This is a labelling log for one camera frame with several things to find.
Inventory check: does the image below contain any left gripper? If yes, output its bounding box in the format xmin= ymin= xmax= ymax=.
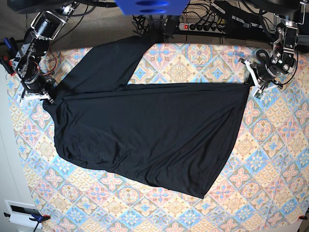
xmin=239 ymin=57 xmax=283 ymax=100

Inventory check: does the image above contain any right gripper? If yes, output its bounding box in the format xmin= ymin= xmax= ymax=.
xmin=18 ymin=79 xmax=55 ymax=107

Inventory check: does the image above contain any black t-shirt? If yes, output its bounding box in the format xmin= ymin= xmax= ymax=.
xmin=43 ymin=34 xmax=250 ymax=198

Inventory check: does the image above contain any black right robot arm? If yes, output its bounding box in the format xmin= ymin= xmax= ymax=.
xmin=6 ymin=0 xmax=98 ymax=106

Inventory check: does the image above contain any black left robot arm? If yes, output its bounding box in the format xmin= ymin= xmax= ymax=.
xmin=239 ymin=0 xmax=308 ymax=99

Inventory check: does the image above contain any red table clamp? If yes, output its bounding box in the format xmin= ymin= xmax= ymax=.
xmin=0 ymin=55 xmax=15 ymax=76

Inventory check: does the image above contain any white power strip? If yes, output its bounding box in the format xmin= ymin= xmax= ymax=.
xmin=178 ymin=23 xmax=224 ymax=33

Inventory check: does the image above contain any patterned colourful tablecloth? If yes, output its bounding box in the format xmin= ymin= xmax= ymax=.
xmin=4 ymin=55 xmax=309 ymax=232

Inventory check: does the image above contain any white wall outlet box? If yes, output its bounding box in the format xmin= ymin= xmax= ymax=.
xmin=4 ymin=200 xmax=40 ymax=228

